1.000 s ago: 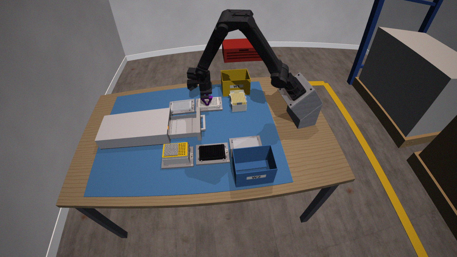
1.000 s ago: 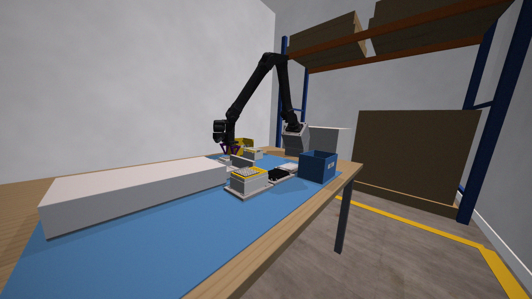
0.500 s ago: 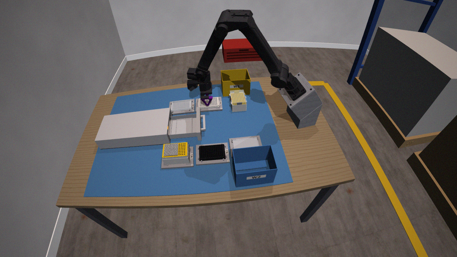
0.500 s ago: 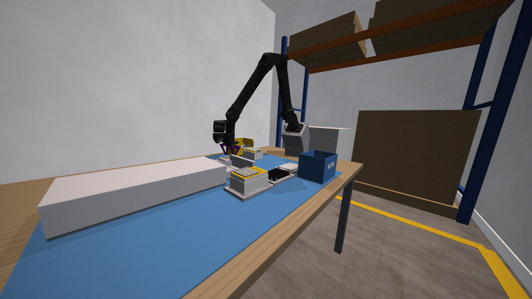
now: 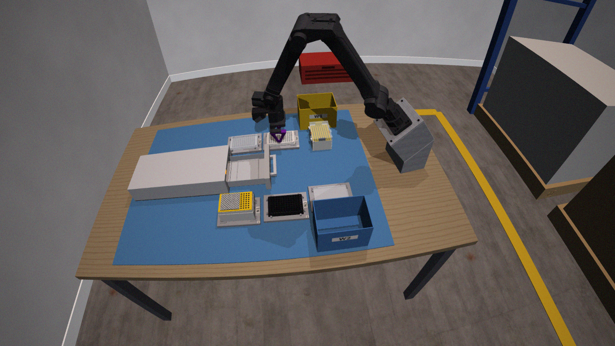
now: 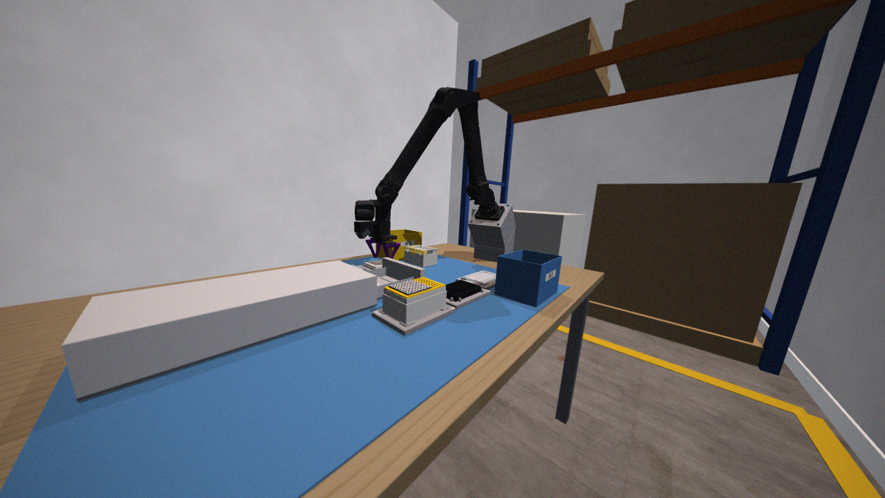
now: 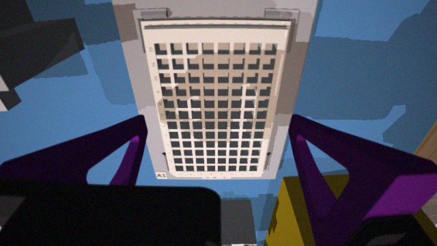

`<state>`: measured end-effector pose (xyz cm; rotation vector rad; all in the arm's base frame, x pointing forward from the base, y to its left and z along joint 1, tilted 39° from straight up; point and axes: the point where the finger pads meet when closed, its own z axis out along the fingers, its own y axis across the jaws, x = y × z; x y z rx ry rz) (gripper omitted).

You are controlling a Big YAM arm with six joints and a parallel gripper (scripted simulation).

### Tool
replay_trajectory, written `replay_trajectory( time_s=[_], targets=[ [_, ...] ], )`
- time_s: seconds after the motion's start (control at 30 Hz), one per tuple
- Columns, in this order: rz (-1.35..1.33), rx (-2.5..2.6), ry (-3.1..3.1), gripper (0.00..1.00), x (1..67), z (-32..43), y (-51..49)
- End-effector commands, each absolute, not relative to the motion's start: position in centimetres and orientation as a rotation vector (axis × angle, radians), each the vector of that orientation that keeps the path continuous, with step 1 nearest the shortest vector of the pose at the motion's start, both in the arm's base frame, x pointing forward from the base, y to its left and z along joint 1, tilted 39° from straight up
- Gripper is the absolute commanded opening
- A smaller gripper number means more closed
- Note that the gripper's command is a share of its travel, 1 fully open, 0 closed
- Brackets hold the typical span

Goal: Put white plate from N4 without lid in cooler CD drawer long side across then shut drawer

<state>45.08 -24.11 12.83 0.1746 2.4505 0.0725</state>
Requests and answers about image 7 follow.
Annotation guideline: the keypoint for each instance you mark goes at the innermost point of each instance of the blue bench mat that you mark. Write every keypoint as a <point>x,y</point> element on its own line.
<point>370,71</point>

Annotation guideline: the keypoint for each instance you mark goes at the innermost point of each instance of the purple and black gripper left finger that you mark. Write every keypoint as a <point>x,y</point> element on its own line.
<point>71,160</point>

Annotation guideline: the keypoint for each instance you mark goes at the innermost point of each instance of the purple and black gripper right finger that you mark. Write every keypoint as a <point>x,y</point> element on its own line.
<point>384,181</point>

